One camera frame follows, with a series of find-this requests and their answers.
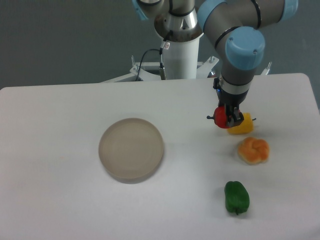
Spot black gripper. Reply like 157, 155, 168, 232
213, 77, 249, 128

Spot red toy pepper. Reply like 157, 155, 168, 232
206, 106, 230, 129

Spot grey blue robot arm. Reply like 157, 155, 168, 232
132, 0, 299, 129

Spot yellow toy pepper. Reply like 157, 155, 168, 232
227, 112, 256, 135

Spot green toy pepper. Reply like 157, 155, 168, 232
224, 181, 250, 215

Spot beige round plate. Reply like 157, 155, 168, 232
98, 118, 165, 184

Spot orange knotted bread roll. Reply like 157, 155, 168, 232
237, 137, 270, 165

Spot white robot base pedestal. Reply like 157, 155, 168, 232
161, 34, 203, 80

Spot black cable with connector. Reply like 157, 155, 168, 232
134, 29, 175, 81

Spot white metal mounting frame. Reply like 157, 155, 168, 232
99, 55, 272, 83

